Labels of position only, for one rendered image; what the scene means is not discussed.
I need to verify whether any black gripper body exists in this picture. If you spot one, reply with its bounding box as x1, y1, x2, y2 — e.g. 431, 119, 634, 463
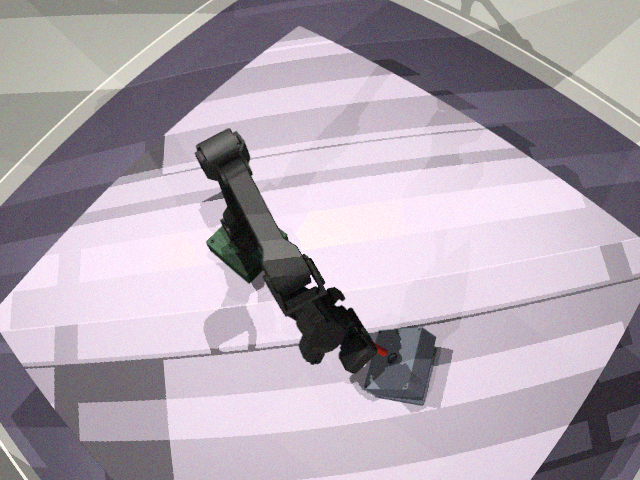
323, 287, 378, 373

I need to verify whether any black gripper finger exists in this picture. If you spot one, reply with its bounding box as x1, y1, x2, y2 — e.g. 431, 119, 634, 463
358, 324, 373, 340
347, 307, 362, 328

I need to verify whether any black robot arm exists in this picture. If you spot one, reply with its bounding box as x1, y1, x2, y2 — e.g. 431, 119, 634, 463
194, 128, 345, 365

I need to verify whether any dark red peg with white band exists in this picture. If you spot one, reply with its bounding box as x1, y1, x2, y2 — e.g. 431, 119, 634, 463
374, 343, 387, 356

